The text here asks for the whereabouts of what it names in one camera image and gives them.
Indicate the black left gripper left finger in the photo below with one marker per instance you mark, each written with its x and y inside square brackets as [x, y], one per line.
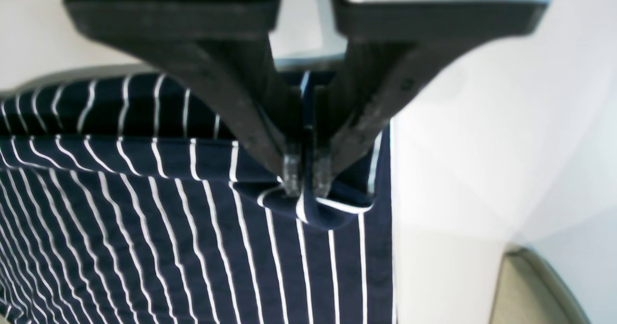
[220, 50]

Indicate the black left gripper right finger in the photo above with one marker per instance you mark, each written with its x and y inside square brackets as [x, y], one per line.
[394, 49]

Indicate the navy white striped T-shirt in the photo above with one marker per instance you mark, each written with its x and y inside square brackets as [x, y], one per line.
[125, 200]

